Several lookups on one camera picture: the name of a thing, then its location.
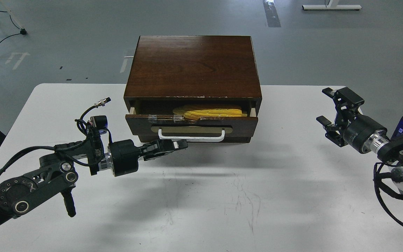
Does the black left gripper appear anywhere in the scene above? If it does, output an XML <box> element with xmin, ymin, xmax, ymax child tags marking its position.
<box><xmin>109</xmin><ymin>139</ymin><xmax>188</xmax><ymax>177</ymax></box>

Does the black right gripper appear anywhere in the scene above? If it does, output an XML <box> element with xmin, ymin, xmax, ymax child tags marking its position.
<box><xmin>316</xmin><ymin>87</ymin><xmax>388</xmax><ymax>154</ymax></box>

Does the wooden drawer with white handle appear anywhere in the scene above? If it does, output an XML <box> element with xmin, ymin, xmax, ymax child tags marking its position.
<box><xmin>125</xmin><ymin>114</ymin><xmax>259</xmax><ymax>143</ymax></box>

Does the yellow corn cob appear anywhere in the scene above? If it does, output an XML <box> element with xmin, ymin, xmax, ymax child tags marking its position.
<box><xmin>172</xmin><ymin>104</ymin><xmax>247</xmax><ymax>120</ymax></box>

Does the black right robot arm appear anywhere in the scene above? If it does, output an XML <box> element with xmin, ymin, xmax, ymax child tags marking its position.
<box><xmin>316</xmin><ymin>87</ymin><xmax>403</xmax><ymax>227</ymax></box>

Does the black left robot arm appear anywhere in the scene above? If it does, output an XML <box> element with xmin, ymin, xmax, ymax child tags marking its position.
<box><xmin>0</xmin><ymin>97</ymin><xmax>188</xmax><ymax>225</ymax></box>

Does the dark wooden cabinet box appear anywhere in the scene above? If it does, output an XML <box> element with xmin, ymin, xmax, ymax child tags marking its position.
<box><xmin>124</xmin><ymin>35</ymin><xmax>262</xmax><ymax>112</ymax></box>

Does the white desk leg base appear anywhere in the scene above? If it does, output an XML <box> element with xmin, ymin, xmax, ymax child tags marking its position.
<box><xmin>302</xmin><ymin>0</ymin><xmax>362</xmax><ymax>11</ymax></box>

